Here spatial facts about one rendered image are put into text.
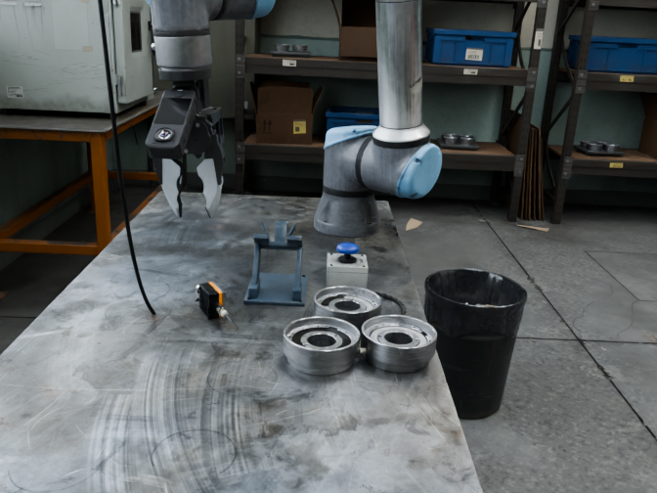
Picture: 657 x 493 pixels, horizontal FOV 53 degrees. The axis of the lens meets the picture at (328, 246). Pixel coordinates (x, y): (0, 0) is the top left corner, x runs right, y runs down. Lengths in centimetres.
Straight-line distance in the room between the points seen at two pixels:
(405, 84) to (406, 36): 9
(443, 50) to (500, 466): 294
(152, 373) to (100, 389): 7
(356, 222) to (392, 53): 37
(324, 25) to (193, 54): 398
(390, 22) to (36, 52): 215
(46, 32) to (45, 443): 252
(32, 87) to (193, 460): 262
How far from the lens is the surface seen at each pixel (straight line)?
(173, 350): 96
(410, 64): 130
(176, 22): 93
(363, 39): 436
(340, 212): 144
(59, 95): 318
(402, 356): 90
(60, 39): 315
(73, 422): 83
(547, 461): 223
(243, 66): 432
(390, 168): 133
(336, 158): 142
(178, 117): 91
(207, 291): 104
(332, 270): 114
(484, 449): 221
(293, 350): 89
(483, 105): 505
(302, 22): 490
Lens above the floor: 125
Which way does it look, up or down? 19 degrees down
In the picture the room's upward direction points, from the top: 3 degrees clockwise
